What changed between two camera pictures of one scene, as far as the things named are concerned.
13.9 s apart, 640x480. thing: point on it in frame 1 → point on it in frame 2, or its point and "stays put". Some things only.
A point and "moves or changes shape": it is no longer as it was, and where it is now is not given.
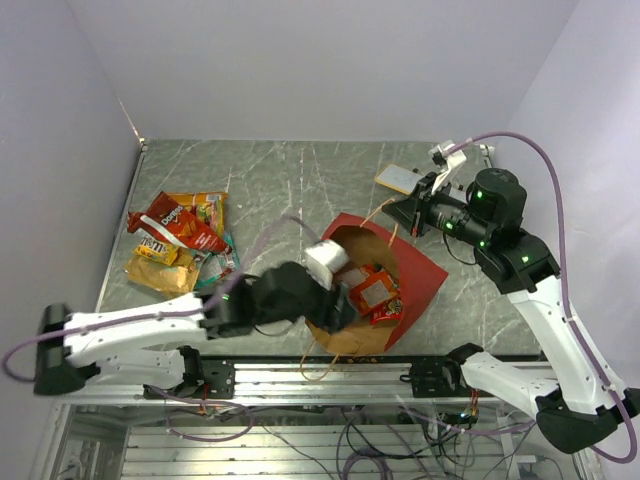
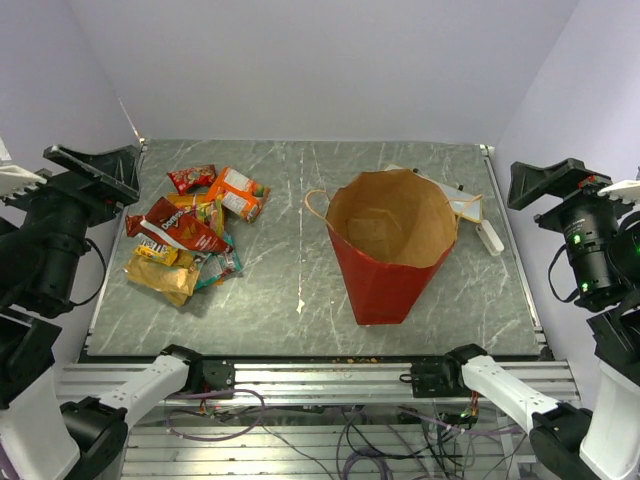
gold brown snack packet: [178, 278] stays put
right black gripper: [412, 212] → [529, 182]
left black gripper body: [331, 311] → [64, 198]
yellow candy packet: [157, 249] stays put
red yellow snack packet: [212, 214] stays put
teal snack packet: [216, 265] stays put
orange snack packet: [376, 289] → [239, 194]
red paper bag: [419, 274] moves or changes shape
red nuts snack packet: [391, 310] → [194, 176]
